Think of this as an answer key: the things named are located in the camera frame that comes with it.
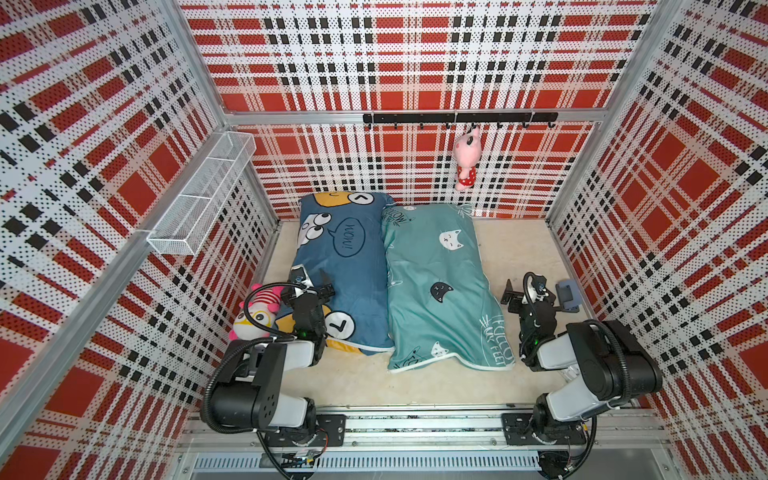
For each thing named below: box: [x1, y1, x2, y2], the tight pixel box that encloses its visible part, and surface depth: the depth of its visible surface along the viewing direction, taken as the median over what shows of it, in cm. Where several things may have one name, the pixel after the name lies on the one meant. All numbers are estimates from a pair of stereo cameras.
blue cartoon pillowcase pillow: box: [275, 191, 393, 356], surface depth 92 cm
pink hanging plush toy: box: [452, 126, 482, 191], surface depth 95 cm
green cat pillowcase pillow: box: [381, 204, 515, 374], surface depth 90 cm
